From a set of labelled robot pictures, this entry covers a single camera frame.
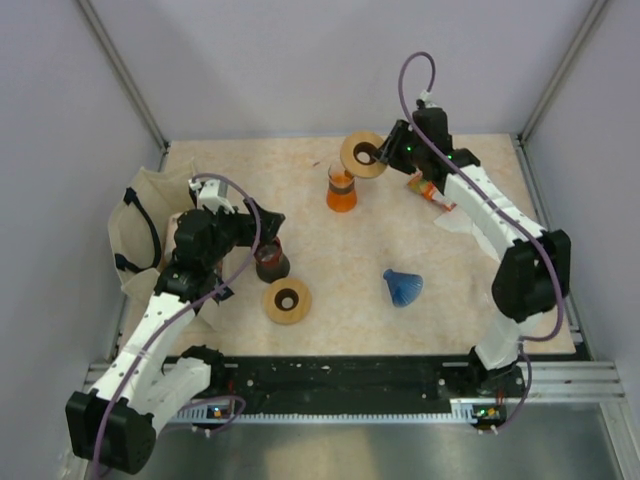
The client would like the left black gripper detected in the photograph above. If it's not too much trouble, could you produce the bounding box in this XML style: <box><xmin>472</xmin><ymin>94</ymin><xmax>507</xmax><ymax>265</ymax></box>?
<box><xmin>203</xmin><ymin>198</ymin><xmax>284</xmax><ymax>268</ymax></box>

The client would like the wooden ring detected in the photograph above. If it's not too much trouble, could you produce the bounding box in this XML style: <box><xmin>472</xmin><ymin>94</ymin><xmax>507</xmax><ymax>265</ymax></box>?
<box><xmin>263</xmin><ymin>277</ymin><xmax>314</xmax><ymax>326</ymax></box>
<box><xmin>339</xmin><ymin>130</ymin><xmax>389</xmax><ymax>179</ymax></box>

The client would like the blue ribbed glass dripper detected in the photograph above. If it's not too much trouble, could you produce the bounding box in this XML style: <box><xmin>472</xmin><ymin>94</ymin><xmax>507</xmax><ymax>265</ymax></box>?
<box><xmin>383</xmin><ymin>269</ymin><xmax>424</xmax><ymax>308</ymax></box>

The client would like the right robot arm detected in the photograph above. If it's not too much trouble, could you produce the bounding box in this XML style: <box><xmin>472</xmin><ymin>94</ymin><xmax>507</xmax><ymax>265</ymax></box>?
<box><xmin>373</xmin><ymin>101</ymin><xmax>571</xmax><ymax>396</ymax></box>

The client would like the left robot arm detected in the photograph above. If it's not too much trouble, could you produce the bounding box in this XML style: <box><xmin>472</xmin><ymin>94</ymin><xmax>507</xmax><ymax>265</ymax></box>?
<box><xmin>65</xmin><ymin>198</ymin><xmax>285</xmax><ymax>475</ymax></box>

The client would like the dark glass carafe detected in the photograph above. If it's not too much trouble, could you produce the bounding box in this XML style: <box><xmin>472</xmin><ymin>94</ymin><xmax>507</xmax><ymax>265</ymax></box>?
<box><xmin>254</xmin><ymin>238</ymin><xmax>291</xmax><ymax>284</ymax></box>

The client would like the orange snack packet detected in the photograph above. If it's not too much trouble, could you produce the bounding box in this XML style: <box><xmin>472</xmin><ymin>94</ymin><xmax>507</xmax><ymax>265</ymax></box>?
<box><xmin>407</xmin><ymin>173</ymin><xmax>456</xmax><ymax>211</ymax></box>

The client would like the orange glass carafe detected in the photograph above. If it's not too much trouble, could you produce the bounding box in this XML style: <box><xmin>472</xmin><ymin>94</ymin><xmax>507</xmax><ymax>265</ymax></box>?
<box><xmin>326</xmin><ymin>162</ymin><xmax>357</xmax><ymax>213</ymax></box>

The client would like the beige canvas tote bag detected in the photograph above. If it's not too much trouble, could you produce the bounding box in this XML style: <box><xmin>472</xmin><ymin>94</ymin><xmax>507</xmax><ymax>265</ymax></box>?
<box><xmin>108</xmin><ymin>160</ymin><xmax>207</xmax><ymax>340</ymax></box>

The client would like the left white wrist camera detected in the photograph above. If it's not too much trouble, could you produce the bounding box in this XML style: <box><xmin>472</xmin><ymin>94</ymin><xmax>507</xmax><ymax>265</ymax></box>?
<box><xmin>189</xmin><ymin>179</ymin><xmax>235</xmax><ymax>213</ymax></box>

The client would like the wooden ring on table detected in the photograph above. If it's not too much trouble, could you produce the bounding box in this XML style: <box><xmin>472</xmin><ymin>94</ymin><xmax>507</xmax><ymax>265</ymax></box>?
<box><xmin>263</xmin><ymin>277</ymin><xmax>314</xmax><ymax>326</ymax></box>

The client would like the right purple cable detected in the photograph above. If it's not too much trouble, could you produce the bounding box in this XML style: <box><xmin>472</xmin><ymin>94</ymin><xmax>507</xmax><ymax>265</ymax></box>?
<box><xmin>397</xmin><ymin>52</ymin><xmax>569</xmax><ymax>434</ymax></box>

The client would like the purple cable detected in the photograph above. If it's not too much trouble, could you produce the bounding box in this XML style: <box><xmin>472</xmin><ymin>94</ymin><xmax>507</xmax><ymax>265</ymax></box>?
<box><xmin>89</xmin><ymin>173</ymin><xmax>262</xmax><ymax>476</ymax></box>
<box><xmin>397</xmin><ymin>52</ymin><xmax>569</xmax><ymax>434</ymax></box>

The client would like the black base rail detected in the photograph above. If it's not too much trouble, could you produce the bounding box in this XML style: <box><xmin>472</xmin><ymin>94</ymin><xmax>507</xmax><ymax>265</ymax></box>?
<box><xmin>196</xmin><ymin>355</ymin><xmax>525</xmax><ymax>415</ymax></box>

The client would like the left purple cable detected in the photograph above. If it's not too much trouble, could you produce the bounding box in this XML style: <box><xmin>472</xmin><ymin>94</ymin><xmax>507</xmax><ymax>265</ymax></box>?
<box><xmin>89</xmin><ymin>173</ymin><xmax>262</xmax><ymax>476</ymax></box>

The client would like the aluminium frame rail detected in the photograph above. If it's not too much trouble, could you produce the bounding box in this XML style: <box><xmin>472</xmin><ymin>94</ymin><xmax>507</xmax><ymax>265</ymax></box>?
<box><xmin>88</xmin><ymin>354</ymin><xmax>624</xmax><ymax>426</ymax></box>

